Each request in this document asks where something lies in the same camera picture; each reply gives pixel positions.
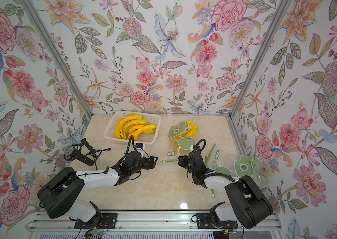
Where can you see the yellow banana bunch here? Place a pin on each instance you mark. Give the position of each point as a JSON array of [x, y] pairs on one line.
[[128, 133]]

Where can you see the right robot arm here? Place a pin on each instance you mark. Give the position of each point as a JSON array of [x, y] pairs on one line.
[[247, 206]]

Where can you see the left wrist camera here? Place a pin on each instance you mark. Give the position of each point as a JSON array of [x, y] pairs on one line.
[[139, 147]]

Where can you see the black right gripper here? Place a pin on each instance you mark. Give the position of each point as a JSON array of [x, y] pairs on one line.
[[182, 162]]

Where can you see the white plastic basket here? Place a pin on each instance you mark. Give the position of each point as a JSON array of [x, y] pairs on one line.
[[147, 138]]

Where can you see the single yellow banana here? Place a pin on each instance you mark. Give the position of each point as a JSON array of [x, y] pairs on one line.
[[145, 129], [130, 120], [118, 129]]

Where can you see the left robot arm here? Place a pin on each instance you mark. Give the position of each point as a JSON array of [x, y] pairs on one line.
[[59, 196]]

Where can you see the aluminium front rail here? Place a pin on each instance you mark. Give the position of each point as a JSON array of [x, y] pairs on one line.
[[127, 221]]

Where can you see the zip-top bag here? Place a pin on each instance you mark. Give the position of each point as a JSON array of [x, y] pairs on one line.
[[245, 165], [219, 161], [182, 139]]

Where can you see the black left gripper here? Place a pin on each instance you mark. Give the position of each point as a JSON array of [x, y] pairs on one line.
[[148, 166]]

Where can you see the black microphone on tripod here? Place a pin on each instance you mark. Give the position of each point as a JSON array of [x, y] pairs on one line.
[[83, 152]]

